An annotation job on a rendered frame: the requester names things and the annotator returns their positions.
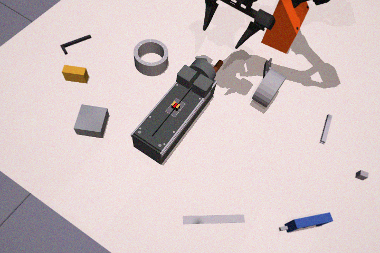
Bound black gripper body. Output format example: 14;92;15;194
220;0;276;30

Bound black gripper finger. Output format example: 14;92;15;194
203;0;218;31
235;21;265;49

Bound grey hollow cylinder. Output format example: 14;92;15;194
252;69;286;107
134;39;168;76

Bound black l-shaped bar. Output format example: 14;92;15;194
60;35;92;55

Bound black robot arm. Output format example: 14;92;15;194
236;0;330;8

